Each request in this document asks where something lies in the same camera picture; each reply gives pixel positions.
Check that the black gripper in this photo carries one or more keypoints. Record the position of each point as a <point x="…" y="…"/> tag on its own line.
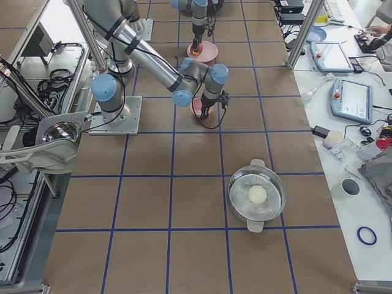
<point x="208" y="103"/>
<point x="197" y="32"/>

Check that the pink bowl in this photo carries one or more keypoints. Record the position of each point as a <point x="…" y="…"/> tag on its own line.
<point x="196" y="108"/>

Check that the red apple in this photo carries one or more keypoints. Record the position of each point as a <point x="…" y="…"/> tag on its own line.
<point x="196" y="51"/>

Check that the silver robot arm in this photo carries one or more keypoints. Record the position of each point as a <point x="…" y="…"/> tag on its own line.
<point x="203" y="14"/>
<point x="113" y="20"/>

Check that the pink plate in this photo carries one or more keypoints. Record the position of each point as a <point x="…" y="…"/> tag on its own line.
<point x="208" y="54"/>

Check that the blue plate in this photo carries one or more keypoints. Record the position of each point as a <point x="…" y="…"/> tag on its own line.
<point x="316" y="34"/>

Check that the steel mixing bowl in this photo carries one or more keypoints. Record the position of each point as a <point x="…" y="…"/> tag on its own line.
<point x="64" y="129"/>

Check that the steel steamer pot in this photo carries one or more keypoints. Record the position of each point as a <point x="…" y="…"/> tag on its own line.
<point x="255" y="215"/>

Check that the white steamed bun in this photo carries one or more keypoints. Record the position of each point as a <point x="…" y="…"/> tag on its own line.
<point x="257" y="194"/>

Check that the black power adapter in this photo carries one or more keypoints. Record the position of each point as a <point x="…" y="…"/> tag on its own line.
<point x="320" y="131"/>

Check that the lilac white cup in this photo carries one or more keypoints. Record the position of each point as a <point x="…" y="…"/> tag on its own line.
<point x="333" y="138"/>

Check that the upper teach pendant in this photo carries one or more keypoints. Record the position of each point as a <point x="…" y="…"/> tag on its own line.
<point x="330" y="57"/>

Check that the teach pendant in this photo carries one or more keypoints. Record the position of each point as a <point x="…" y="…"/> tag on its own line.
<point x="351" y="100"/>
<point x="330" y="57"/>

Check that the lower teach pendant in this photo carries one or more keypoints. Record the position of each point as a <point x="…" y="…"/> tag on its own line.
<point x="351" y="100"/>

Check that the white mug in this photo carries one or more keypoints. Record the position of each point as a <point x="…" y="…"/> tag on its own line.
<point x="345" y="189"/>

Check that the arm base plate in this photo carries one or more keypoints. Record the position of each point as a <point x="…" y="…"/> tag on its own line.
<point x="143" y="27"/>
<point x="124" y="121"/>

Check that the aluminium frame post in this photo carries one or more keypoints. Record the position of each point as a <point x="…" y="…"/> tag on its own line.
<point x="308" y="23"/>

